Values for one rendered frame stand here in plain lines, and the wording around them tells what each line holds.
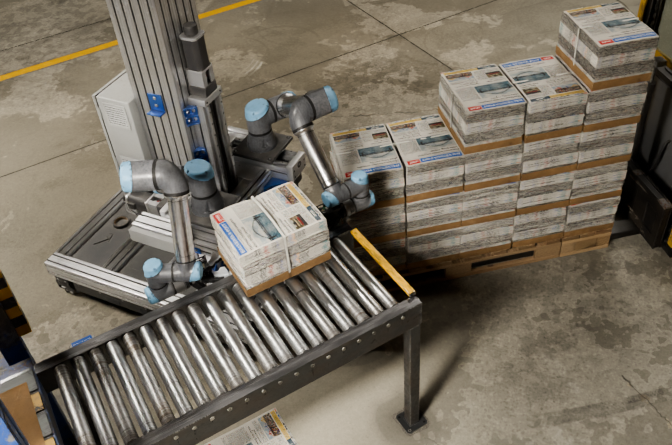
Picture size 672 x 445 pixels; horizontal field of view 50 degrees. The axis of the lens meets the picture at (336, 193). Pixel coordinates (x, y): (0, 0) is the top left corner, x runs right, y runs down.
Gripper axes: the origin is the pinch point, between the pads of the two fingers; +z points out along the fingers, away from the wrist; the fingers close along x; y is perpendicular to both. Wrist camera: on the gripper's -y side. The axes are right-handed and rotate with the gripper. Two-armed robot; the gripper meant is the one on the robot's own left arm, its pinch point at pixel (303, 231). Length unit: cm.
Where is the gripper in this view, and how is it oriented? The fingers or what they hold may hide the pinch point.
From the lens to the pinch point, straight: 308.1
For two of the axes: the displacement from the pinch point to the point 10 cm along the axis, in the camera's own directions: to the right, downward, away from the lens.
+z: -8.6, 3.7, -3.5
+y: -0.7, -7.6, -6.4
